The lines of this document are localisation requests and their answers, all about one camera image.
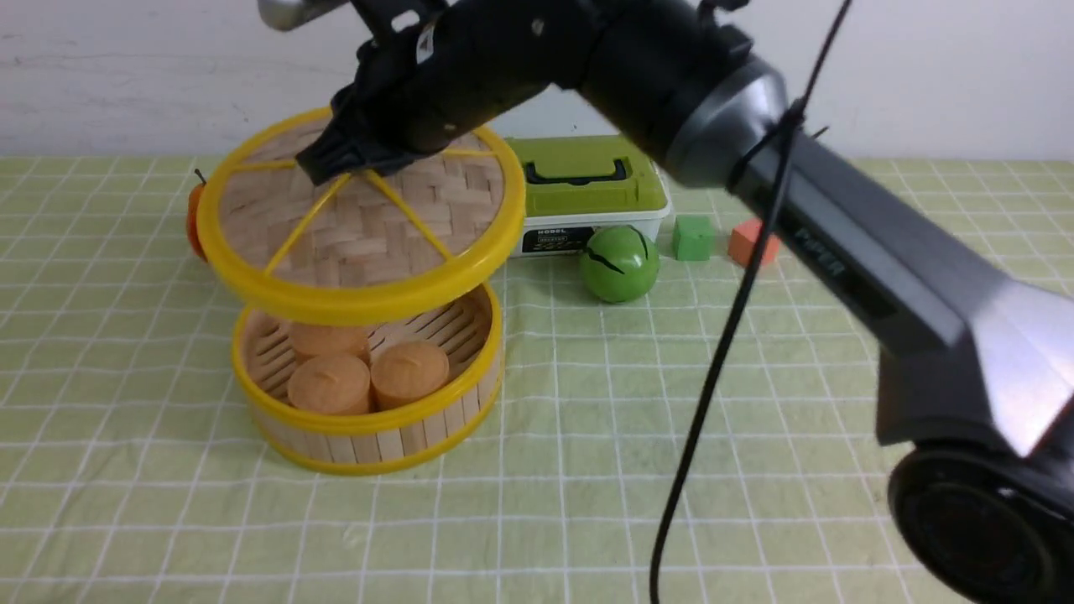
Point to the bamboo steamer basket base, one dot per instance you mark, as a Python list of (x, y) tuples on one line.
[(469, 330)]

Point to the green checkered tablecloth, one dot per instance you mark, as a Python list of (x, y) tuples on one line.
[(132, 472)]

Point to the green lidded toy toolbox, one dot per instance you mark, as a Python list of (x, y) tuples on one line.
[(578, 185)]

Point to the orange foam cube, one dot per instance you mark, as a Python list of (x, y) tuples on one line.
[(743, 240)]

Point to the yellow bamboo steamer lid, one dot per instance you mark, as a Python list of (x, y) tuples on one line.
[(363, 249)]

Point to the green toy round fruit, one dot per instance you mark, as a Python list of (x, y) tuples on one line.
[(619, 264)]

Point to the orange toy pear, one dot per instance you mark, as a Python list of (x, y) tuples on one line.
[(191, 215)]

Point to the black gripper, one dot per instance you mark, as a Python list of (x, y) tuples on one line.
[(435, 70)]

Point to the green foam cube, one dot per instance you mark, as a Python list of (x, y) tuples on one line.
[(693, 238)]

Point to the back orange toy bun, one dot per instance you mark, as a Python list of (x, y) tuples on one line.
[(309, 341)]

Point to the front left orange bun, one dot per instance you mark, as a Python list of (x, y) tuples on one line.
[(335, 385)]

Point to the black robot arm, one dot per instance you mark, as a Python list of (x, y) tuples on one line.
[(976, 368)]

